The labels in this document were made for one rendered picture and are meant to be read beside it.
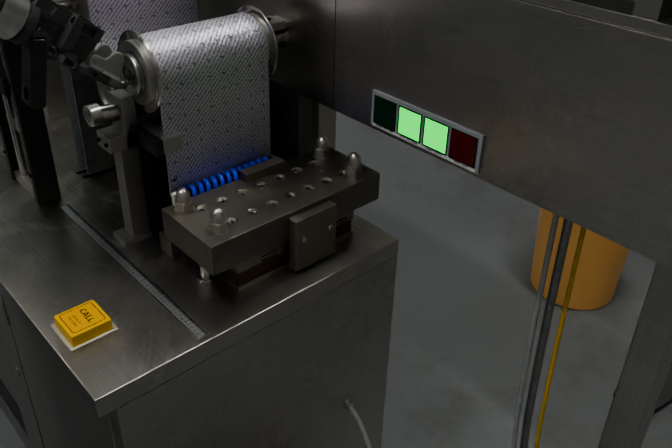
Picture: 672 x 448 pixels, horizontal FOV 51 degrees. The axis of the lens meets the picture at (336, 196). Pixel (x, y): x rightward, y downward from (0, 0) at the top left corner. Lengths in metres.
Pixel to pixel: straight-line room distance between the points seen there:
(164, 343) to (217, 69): 0.49
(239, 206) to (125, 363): 0.34
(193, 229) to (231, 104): 0.26
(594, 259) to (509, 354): 0.46
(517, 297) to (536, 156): 1.75
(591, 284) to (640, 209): 1.72
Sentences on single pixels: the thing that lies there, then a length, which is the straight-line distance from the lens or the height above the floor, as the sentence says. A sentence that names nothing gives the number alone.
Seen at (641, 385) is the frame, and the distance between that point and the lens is 1.41.
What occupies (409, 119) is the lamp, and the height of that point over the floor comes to 1.19.
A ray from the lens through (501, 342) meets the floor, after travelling 2.61.
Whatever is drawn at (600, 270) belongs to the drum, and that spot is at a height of 0.20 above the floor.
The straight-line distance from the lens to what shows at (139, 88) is 1.27.
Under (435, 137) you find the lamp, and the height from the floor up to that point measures 1.18.
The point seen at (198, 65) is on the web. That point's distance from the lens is 1.29.
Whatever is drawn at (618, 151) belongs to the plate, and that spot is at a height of 1.28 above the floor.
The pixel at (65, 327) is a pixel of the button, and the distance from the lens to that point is 1.25.
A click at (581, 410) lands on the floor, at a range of 2.46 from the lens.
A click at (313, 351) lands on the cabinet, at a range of 1.42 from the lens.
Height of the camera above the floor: 1.71
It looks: 31 degrees down
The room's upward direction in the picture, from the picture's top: 2 degrees clockwise
